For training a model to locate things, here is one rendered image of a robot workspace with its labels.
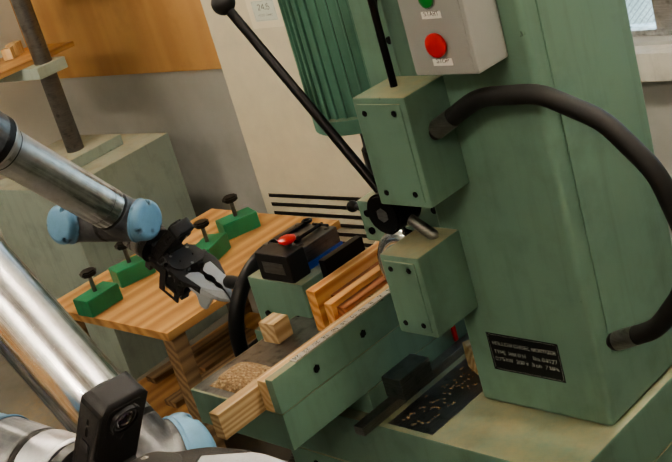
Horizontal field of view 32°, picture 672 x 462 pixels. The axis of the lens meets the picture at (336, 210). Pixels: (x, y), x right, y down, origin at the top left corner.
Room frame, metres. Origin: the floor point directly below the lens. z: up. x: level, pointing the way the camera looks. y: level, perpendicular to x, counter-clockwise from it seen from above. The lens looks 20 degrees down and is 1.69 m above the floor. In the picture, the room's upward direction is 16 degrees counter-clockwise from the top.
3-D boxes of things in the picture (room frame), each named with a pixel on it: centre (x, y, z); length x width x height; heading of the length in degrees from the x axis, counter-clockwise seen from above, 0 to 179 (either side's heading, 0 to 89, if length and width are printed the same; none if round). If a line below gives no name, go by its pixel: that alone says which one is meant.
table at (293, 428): (1.76, 0.02, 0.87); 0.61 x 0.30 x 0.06; 131
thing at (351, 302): (1.70, -0.04, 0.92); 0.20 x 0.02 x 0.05; 131
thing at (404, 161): (1.45, -0.12, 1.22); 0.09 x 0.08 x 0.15; 41
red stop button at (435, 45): (1.36, -0.17, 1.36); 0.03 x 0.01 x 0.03; 41
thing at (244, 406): (1.63, 0.01, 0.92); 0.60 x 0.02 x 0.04; 131
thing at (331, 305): (1.71, -0.03, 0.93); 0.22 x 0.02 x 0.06; 131
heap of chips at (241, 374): (1.58, 0.20, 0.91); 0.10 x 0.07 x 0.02; 41
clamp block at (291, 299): (1.82, 0.08, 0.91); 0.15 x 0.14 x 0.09; 131
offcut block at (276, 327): (1.69, 0.14, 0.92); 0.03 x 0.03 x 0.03; 42
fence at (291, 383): (1.65, -0.07, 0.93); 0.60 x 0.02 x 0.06; 131
